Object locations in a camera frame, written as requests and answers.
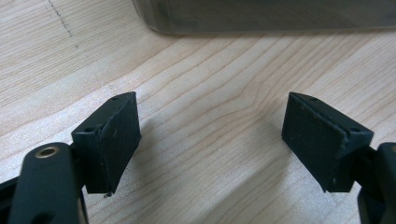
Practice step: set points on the clear plastic storage box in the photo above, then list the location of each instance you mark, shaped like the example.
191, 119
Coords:
264, 15

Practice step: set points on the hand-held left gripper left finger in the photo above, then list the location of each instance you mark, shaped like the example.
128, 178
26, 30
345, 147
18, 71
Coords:
109, 149

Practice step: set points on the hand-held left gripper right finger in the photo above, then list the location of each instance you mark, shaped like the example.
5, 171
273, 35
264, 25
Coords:
320, 146

